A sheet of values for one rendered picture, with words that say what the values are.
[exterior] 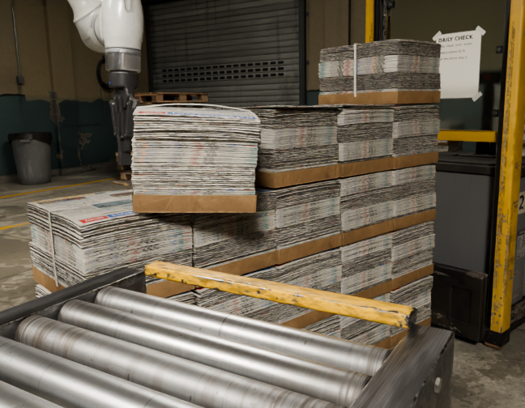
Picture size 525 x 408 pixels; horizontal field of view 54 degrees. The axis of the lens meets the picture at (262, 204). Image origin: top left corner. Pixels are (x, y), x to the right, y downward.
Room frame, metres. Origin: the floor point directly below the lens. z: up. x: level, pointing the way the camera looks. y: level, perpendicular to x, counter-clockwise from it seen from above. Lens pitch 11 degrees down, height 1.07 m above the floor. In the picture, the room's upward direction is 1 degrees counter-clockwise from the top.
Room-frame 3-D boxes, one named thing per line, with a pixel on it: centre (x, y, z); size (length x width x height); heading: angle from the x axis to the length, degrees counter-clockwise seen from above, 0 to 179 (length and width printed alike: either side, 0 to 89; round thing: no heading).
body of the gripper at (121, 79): (1.39, 0.36, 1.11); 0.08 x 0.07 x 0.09; 40
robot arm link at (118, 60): (1.39, 0.35, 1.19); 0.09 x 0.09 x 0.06
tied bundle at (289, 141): (1.71, -0.02, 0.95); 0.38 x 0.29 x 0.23; 42
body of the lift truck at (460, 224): (2.63, -1.07, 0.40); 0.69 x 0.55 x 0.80; 41
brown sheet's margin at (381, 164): (1.90, -0.24, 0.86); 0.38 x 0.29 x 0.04; 42
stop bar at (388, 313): (0.71, 0.00, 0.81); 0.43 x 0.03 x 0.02; 58
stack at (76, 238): (1.62, 0.08, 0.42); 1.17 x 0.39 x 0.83; 131
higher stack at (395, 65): (2.10, -0.47, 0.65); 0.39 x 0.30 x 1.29; 41
